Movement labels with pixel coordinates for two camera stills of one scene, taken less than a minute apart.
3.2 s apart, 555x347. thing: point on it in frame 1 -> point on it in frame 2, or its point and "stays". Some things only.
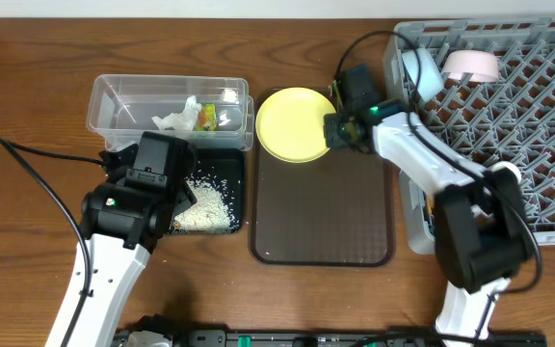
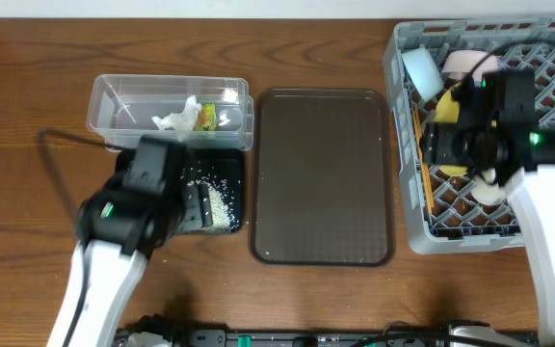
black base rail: [383, 337] stays
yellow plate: [290, 124] -> [447, 112]
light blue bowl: [431, 80] stays
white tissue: [183, 120] stays
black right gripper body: [333, 133] -> [432, 146]
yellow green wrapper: [206, 120] stays
